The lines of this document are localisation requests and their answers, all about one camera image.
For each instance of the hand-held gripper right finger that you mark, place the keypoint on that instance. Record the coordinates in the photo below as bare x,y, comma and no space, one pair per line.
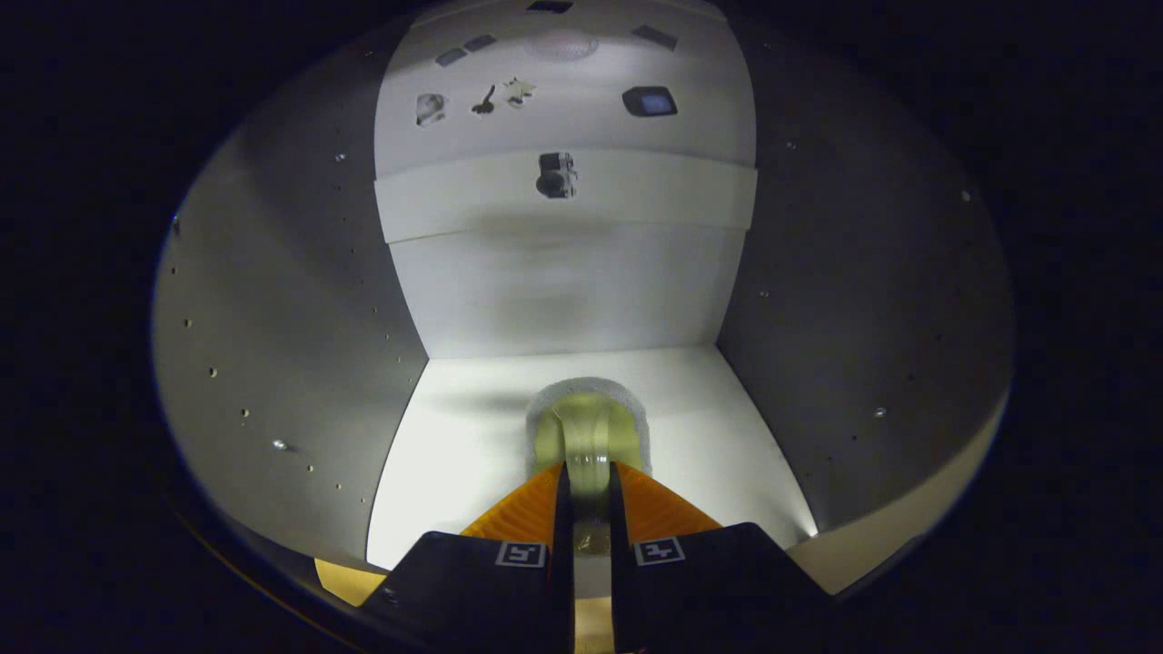
622,599

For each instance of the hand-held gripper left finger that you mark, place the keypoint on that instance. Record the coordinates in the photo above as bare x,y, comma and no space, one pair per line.
561,599

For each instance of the translucent pale yellow cup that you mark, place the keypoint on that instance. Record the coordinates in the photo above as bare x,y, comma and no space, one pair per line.
591,427

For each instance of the dark grey cabinet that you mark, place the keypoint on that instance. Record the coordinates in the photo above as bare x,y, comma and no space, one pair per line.
273,318

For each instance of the white cabinet shelf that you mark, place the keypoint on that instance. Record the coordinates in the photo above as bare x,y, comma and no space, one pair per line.
654,195

